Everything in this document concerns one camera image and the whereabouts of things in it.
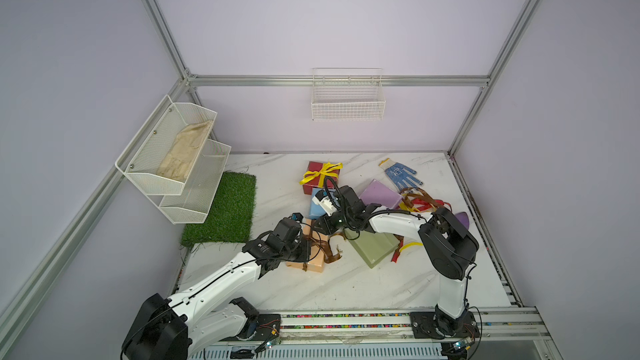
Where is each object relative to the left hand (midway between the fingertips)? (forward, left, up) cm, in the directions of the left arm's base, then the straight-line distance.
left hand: (309, 252), depth 82 cm
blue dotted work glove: (+39, -39, -6) cm, 56 cm away
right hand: (+10, -2, -2) cm, 10 cm away
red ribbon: (+23, -47, -6) cm, 53 cm away
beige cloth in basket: (+21, +41, +23) cm, 52 cm away
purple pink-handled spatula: (+17, -61, -7) cm, 64 cm away
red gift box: (+38, -2, +1) cm, 38 cm away
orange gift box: (-3, -2, -1) cm, 4 cm away
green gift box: (+3, -22, -2) cm, 22 cm away
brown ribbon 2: (+1, -7, -5) cm, 8 cm away
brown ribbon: (+29, -45, -6) cm, 54 cm away
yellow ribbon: (+21, -37, -5) cm, 43 cm away
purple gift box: (+25, -27, -1) cm, 37 cm away
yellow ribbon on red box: (+36, -6, +1) cm, 36 cm away
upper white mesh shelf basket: (+22, +48, +23) cm, 58 cm away
